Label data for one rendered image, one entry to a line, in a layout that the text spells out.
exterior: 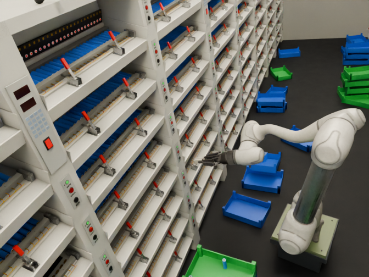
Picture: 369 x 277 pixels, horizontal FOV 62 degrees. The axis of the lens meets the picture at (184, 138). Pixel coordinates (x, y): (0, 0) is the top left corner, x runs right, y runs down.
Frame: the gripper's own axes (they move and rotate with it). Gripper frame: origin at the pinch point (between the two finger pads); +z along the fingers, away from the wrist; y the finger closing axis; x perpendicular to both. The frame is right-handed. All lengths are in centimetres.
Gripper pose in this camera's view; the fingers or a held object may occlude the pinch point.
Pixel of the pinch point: (199, 160)
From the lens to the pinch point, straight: 196.5
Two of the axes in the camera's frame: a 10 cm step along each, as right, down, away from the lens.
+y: 3.7, -5.7, 7.3
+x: -3.7, -8.2, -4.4
